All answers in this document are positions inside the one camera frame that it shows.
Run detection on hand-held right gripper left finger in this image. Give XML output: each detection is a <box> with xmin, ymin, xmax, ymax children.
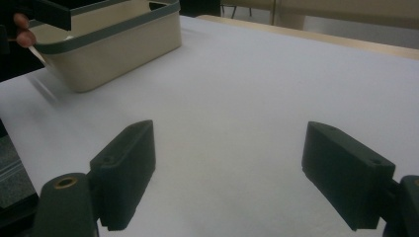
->
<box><xmin>89</xmin><ymin>119</ymin><xmax>157</xmax><ymax>232</ymax></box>

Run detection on beige basket with grey rim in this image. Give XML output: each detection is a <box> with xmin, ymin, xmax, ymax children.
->
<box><xmin>29</xmin><ymin>0</ymin><xmax>183</xmax><ymax>94</ymax></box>

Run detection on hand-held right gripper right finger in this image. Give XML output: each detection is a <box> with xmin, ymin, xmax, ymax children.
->
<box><xmin>300</xmin><ymin>120</ymin><xmax>396</xmax><ymax>232</ymax></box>

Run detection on white strip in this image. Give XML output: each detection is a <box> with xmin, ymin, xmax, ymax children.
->
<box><xmin>28</xmin><ymin>44</ymin><xmax>47</xmax><ymax>66</ymax></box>

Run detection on white table cover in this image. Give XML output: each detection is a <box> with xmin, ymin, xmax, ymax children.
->
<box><xmin>0</xmin><ymin>14</ymin><xmax>419</xmax><ymax>237</ymax></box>

